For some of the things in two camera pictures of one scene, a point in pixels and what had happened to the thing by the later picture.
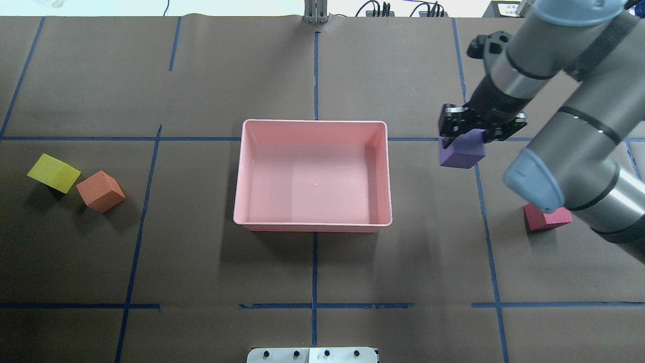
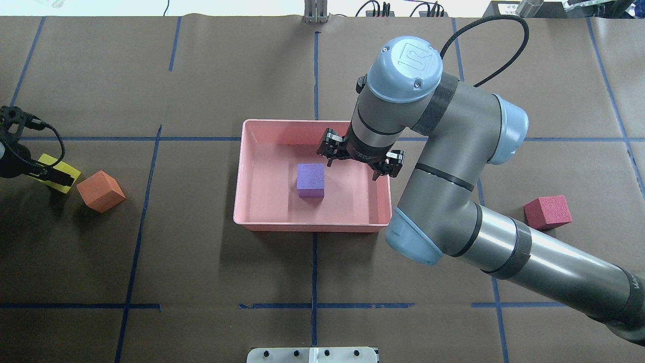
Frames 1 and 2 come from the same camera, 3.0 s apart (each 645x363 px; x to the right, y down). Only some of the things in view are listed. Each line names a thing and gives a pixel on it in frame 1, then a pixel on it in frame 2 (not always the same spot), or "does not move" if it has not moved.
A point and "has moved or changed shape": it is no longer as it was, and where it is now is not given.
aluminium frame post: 315,11 does not move
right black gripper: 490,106 to 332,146
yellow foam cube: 54,173 does not move
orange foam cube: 101,191 does not move
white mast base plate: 313,355 does not move
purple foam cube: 465,152 has moved or changed shape
